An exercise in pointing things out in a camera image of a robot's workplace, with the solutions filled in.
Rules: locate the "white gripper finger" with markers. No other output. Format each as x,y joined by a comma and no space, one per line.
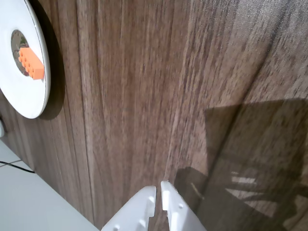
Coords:
178,216
134,211

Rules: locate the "orange lego block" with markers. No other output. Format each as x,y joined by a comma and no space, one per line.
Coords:
30,62

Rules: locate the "white round plate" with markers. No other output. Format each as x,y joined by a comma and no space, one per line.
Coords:
14,91

